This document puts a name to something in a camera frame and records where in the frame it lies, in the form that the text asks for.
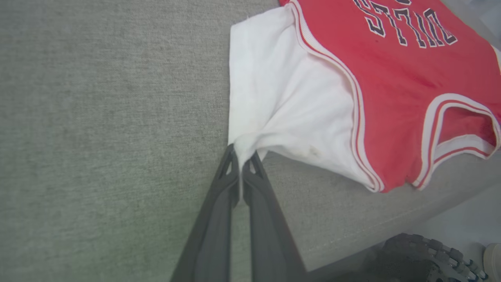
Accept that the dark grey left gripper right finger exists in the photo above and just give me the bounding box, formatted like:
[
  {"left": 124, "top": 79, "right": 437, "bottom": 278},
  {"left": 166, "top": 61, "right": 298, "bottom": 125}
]
[{"left": 242, "top": 151, "right": 308, "bottom": 282}]

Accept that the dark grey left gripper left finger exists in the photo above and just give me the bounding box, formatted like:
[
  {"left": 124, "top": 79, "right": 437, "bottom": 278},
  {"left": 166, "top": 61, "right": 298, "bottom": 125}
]
[{"left": 170, "top": 144, "right": 240, "bottom": 282}]

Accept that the red and white basketball jersey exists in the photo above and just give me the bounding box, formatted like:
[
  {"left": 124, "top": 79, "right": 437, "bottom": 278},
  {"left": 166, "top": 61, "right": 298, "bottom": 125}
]
[{"left": 228, "top": 0, "right": 501, "bottom": 193}]

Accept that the grey fabric sofa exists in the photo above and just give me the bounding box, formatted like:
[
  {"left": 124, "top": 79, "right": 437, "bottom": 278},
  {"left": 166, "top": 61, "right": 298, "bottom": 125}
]
[{"left": 0, "top": 0, "right": 501, "bottom": 282}]

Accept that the white rounded object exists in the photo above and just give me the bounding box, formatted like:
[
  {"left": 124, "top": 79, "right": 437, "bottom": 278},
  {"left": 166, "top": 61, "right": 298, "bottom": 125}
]
[{"left": 483, "top": 243, "right": 501, "bottom": 280}]

